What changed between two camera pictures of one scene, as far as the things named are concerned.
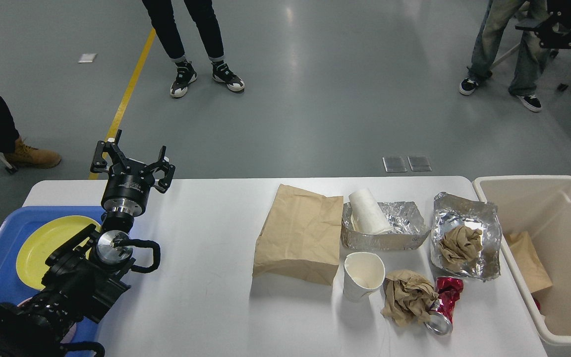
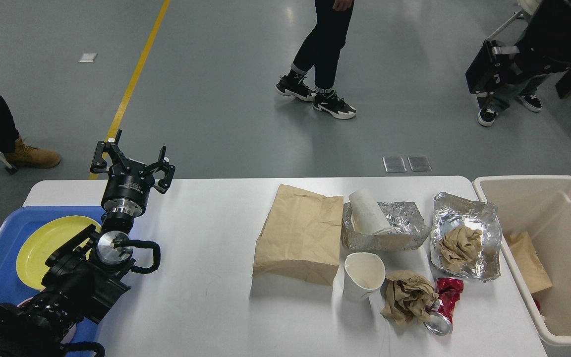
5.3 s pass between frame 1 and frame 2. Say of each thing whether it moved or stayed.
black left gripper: stayed
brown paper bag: stayed
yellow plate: stayed
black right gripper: moved
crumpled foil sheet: stayed
